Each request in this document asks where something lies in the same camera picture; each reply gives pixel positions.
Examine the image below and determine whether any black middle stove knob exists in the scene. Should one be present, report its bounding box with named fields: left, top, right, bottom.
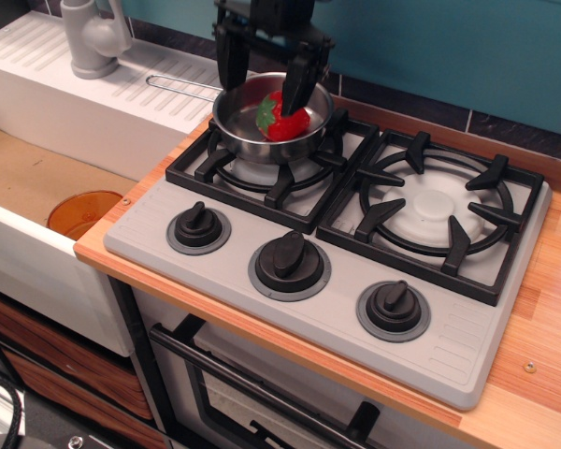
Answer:
left=248, top=231, right=332, bottom=302

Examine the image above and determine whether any black burner grate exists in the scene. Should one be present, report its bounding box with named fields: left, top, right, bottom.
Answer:
left=165, top=109, right=381, bottom=234
left=316, top=130, right=547, bottom=306

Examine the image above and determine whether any toy oven door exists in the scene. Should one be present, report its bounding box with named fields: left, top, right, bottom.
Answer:
left=149, top=315, right=467, bottom=448

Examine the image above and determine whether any grey toy stove top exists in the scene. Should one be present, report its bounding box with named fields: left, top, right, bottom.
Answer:
left=103, top=116, right=554, bottom=413

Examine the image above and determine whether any black right burner grate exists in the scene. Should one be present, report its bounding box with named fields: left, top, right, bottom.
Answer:
left=316, top=130, right=547, bottom=306

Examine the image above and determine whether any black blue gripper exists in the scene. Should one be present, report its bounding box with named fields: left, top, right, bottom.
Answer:
left=214, top=0, right=335, bottom=116

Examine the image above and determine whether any black right stove knob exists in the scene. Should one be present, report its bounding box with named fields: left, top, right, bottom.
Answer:
left=356, top=280, right=431, bottom=343

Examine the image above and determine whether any red plastic toy strawberry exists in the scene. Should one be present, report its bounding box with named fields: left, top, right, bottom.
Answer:
left=255, top=91, right=310, bottom=142

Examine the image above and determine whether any black braided cable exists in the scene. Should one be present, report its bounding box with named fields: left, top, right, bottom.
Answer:
left=0, top=373, right=27, bottom=449

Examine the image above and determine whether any wood grain drawer front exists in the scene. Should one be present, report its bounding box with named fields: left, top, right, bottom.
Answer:
left=0, top=293, right=166, bottom=448

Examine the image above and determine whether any grey toy faucet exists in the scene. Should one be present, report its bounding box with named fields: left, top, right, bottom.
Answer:
left=60, top=0, right=133, bottom=80

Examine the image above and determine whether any black left stove knob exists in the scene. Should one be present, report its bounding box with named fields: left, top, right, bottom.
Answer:
left=166, top=201, right=231, bottom=256

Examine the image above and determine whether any white toy sink unit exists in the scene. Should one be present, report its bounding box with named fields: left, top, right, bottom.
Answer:
left=0, top=12, right=218, bottom=356

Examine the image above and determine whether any small steel saucepan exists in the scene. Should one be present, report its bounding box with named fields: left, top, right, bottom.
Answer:
left=145, top=71, right=335, bottom=167

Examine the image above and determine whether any black stove knob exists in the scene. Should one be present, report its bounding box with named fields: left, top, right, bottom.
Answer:
left=356, top=280, right=431, bottom=343
left=166, top=201, right=231, bottom=256
left=248, top=231, right=332, bottom=302

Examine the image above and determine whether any black left burner grate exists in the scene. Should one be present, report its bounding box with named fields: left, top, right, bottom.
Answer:
left=165, top=109, right=381, bottom=234

